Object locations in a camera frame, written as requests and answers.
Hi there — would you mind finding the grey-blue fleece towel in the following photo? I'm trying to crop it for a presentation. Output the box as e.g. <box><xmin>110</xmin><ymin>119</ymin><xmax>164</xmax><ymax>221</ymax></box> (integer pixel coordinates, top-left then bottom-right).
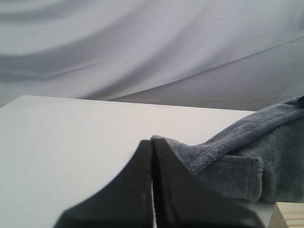
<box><xmin>165</xmin><ymin>96</ymin><xmax>304</xmax><ymax>202</ymax></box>

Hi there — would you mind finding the grey backdrop cloth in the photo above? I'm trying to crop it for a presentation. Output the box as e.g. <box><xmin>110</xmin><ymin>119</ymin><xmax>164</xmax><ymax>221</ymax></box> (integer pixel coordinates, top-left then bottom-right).
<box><xmin>0</xmin><ymin>0</ymin><xmax>304</xmax><ymax>111</ymax></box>

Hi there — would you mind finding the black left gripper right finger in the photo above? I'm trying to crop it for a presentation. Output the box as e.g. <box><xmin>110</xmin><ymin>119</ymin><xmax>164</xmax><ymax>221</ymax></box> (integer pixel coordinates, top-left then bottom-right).
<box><xmin>152</xmin><ymin>139</ymin><xmax>263</xmax><ymax>228</ymax></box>

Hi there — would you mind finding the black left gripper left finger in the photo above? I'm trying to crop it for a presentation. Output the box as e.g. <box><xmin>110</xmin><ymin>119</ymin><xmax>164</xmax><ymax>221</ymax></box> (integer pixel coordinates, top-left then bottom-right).
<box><xmin>55</xmin><ymin>140</ymin><xmax>154</xmax><ymax>228</ymax></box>

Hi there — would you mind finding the light wooden block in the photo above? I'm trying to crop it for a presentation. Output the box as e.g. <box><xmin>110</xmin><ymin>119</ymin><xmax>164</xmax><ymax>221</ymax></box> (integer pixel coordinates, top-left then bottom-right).
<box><xmin>268</xmin><ymin>202</ymin><xmax>304</xmax><ymax>228</ymax></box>

